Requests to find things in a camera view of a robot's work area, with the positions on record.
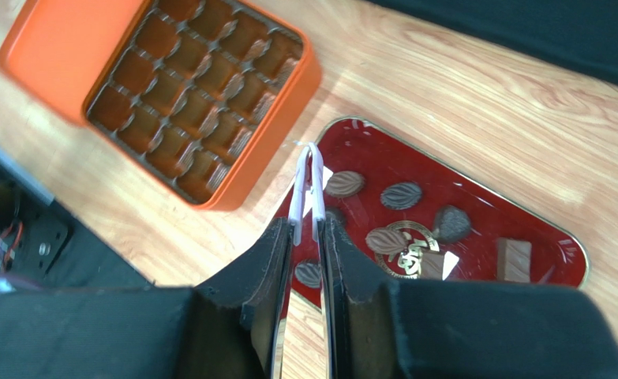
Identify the dark heart chocolate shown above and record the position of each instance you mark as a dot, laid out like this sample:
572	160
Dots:
451	224

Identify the dark leaf chocolate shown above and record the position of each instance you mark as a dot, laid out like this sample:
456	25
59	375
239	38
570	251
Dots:
308	273
402	195

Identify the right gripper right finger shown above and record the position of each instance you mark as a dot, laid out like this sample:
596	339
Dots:
379	326

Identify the dark leaf chocolate front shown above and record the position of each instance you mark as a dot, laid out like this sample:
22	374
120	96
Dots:
308	273

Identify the brown leaf chocolate centre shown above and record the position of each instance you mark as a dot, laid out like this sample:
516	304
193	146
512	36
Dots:
386	241

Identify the orange tin lid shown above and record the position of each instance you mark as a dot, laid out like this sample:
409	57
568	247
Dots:
57	51

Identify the pink handled metal tongs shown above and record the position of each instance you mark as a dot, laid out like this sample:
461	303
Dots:
307	199

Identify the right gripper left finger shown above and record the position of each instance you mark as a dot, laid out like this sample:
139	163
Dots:
229	326

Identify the rectangular milk chocolate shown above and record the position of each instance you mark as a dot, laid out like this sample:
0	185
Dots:
513	260

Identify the red lacquer tray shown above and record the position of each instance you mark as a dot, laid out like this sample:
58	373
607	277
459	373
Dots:
418	218

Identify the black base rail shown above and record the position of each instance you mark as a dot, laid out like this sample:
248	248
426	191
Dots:
43	243

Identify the black cloth mat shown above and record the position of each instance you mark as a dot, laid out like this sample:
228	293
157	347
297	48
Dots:
577	35

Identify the swirl round chocolate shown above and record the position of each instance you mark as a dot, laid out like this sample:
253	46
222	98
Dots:
336	214

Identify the light leaf chocolate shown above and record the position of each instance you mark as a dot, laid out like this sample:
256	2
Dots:
344	184

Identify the square milk chocolate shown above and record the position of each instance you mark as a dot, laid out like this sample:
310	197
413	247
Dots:
432	265

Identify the orange chocolate box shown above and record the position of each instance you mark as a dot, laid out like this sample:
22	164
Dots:
201	94

